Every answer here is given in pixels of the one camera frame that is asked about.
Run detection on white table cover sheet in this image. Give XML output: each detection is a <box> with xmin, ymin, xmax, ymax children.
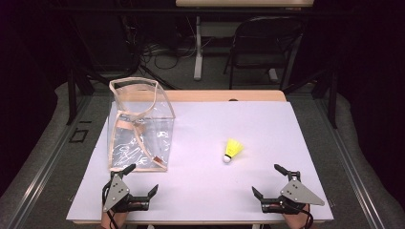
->
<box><xmin>66</xmin><ymin>100</ymin><xmax>334</xmax><ymax>222</ymax></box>

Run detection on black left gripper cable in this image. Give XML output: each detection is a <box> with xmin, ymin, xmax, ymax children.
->
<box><xmin>101</xmin><ymin>182</ymin><xmax>119</xmax><ymax>229</ymax></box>

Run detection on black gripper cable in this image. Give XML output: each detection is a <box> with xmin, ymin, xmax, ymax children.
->
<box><xmin>101</xmin><ymin>182</ymin><xmax>119</xmax><ymax>229</ymax></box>
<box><xmin>299</xmin><ymin>206</ymin><xmax>315</xmax><ymax>229</ymax></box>

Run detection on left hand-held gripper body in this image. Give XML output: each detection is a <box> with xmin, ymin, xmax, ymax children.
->
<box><xmin>101</xmin><ymin>171</ymin><xmax>151</xmax><ymax>214</ymax></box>

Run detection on light wooden table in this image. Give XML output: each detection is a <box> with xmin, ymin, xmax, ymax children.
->
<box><xmin>66</xmin><ymin>90</ymin><xmax>334</xmax><ymax>225</ymax></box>

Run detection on black folding chair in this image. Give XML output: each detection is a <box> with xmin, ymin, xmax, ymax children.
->
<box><xmin>224</xmin><ymin>16</ymin><xmax>305</xmax><ymax>91</ymax></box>

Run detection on black metal stand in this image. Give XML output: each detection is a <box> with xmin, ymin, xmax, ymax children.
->
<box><xmin>281</xmin><ymin>68</ymin><xmax>339</xmax><ymax>130</ymax></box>
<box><xmin>65</xmin><ymin>63</ymin><xmax>96</xmax><ymax>126</ymax></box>

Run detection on person's right hand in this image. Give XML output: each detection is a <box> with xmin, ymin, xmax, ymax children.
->
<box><xmin>281</xmin><ymin>204</ymin><xmax>311</xmax><ymax>229</ymax></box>

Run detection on person's left hand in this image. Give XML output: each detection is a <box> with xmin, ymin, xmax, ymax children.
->
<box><xmin>100</xmin><ymin>208</ymin><xmax>130</xmax><ymax>229</ymax></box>

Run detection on clear plastic bag beige trim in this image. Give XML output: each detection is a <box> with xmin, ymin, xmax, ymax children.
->
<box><xmin>107</xmin><ymin>76</ymin><xmax>177</xmax><ymax>173</ymax></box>

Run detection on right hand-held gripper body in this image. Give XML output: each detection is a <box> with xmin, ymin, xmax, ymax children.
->
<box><xmin>261</xmin><ymin>171</ymin><xmax>326</xmax><ymax>215</ymax></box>

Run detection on beige desk white legs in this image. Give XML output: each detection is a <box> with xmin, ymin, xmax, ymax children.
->
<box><xmin>175</xmin><ymin>0</ymin><xmax>314</xmax><ymax>82</ymax></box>

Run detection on yellow shuttlecock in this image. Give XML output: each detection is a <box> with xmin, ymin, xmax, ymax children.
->
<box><xmin>223</xmin><ymin>137</ymin><xmax>245</xmax><ymax>164</ymax></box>

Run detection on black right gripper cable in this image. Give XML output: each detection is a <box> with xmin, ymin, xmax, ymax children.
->
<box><xmin>299</xmin><ymin>206</ymin><xmax>315</xmax><ymax>229</ymax></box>

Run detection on tangle of floor cables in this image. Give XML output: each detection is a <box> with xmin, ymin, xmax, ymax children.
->
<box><xmin>139</xmin><ymin>15</ymin><xmax>214</xmax><ymax>71</ymax></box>

